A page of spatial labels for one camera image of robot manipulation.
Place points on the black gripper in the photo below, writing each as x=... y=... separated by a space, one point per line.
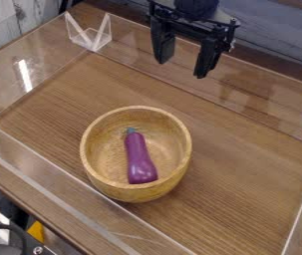
x=197 y=18

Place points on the purple toy eggplant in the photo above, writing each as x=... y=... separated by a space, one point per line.
x=142 y=171

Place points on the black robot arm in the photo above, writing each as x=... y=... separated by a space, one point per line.
x=199 y=20

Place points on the brown wooden bowl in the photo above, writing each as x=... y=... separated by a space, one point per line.
x=104 y=152

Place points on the yellow black equipment under table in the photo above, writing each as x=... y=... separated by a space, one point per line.
x=17 y=242

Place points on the clear acrylic corner bracket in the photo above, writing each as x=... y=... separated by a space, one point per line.
x=90 y=38

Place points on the clear acrylic barrier wall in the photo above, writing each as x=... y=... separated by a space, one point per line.
x=237 y=204

